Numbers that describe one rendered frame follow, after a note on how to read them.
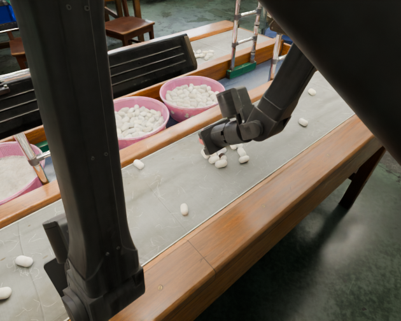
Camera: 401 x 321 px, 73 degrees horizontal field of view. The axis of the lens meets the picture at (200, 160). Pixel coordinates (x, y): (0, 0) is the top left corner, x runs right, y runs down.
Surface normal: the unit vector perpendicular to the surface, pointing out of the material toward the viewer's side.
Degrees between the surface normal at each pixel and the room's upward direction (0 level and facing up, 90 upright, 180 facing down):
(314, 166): 0
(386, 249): 0
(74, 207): 78
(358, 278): 0
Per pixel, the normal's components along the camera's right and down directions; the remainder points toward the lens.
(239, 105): -0.70, 0.31
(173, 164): 0.01, -0.73
